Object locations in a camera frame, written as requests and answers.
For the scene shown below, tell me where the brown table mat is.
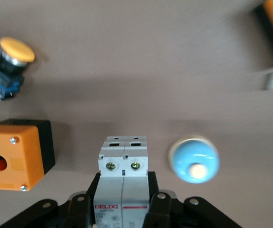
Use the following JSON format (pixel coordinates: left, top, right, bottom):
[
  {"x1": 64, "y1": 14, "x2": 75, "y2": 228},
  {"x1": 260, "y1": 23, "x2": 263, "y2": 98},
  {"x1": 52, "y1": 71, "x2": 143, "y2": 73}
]
[{"x1": 0, "y1": 0, "x2": 273, "y2": 228}]

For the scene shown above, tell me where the blue dome buzzer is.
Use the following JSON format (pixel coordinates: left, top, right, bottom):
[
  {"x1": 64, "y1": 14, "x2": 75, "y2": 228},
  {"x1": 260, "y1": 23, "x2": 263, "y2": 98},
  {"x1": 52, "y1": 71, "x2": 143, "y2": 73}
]
[{"x1": 167, "y1": 135, "x2": 220, "y2": 184}]

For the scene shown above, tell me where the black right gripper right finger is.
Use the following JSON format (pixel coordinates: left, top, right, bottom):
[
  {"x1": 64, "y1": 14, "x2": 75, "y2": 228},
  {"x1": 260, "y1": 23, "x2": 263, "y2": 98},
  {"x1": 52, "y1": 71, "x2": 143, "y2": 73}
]
[{"x1": 145, "y1": 171, "x2": 178, "y2": 228}]

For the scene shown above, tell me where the white circuit breaker red switch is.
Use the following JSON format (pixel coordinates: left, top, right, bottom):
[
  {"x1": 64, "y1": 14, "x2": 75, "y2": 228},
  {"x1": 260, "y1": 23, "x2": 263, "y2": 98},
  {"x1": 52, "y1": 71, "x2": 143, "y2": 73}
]
[{"x1": 93, "y1": 135, "x2": 150, "y2": 228}]

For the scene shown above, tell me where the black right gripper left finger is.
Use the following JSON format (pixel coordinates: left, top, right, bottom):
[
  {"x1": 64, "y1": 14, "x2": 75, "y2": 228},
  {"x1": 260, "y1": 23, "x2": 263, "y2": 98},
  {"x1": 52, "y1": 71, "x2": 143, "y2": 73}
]
[{"x1": 68, "y1": 172, "x2": 101, "y2": 228}]

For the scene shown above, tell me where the orange mushroom push button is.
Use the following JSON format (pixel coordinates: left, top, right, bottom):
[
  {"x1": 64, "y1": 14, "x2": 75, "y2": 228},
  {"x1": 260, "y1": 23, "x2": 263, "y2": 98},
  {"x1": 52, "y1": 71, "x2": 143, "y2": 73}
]
[{"x1": 0, "y1": 37, "x2": 36, "y2": 103}]

